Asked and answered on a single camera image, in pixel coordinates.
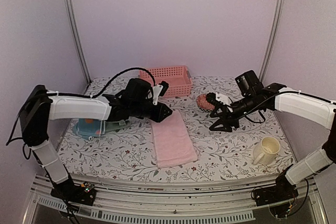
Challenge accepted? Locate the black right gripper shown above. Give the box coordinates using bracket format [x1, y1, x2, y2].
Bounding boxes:
[209, 93, 258, 133]

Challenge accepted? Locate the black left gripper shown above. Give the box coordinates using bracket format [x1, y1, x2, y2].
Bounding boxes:
[132, 102, 174, 123]

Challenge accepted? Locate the pink towel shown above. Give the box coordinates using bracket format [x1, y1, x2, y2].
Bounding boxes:
[151, 110, 198, 168]

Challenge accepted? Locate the pink perforated plastic basket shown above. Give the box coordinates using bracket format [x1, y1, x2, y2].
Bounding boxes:
[148, 65, 193, 98]

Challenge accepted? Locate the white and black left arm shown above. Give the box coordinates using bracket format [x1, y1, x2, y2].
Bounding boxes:
[20, 78, 172, 200]

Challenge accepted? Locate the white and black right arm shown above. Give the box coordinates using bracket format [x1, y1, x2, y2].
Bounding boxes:
[206, 83, 335, 201]

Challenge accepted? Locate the red patterned bowl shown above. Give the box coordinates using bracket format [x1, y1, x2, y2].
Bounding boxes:
[196, 94, 214, 111]

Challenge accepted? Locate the green folded towel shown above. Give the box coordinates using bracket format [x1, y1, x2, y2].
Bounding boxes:
[105, 120, 131, 132]

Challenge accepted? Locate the cream ceramic mug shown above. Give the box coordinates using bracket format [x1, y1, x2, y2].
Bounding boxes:
[253, 136, 281, 165]

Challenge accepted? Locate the blue patterned towel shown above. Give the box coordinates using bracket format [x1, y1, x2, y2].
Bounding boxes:
[72, 119, 106, 140]

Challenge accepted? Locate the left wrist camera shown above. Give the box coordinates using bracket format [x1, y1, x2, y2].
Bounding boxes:
[152, 81, 169, 105]

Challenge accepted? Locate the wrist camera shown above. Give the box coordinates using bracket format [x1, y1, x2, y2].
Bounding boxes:
[206, 92, 232, 111]
[152, 81, 169, 105]

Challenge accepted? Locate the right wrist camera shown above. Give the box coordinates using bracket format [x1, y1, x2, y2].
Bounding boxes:
[206, 92, 232, 111]

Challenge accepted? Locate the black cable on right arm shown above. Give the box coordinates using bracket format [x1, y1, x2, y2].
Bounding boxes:
[244, 91, 336, 124]

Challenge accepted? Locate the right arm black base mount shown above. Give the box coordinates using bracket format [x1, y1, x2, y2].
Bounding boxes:
[250, 171, 299, 219]

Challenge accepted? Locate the aluminium front rail frame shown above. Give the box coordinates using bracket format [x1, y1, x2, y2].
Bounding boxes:
[25, 174, 329, 224]

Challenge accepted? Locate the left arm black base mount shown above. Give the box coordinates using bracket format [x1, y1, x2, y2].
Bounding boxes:
[49, 175, 97, 206]

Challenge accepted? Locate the black cable at left base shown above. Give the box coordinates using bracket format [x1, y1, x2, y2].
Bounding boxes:
[64, 202, 82, 224]

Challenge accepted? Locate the right aluminium corner post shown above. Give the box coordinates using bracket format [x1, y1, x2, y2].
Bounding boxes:
[259, 0, 285, 82]

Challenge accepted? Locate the aluminium corner post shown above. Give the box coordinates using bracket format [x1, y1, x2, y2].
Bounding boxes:
[64, 0, 92, 84]
[259, 0, 285, 82]

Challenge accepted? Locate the left aluminium corner post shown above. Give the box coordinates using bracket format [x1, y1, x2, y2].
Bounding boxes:
[64, 0, 92, 84]

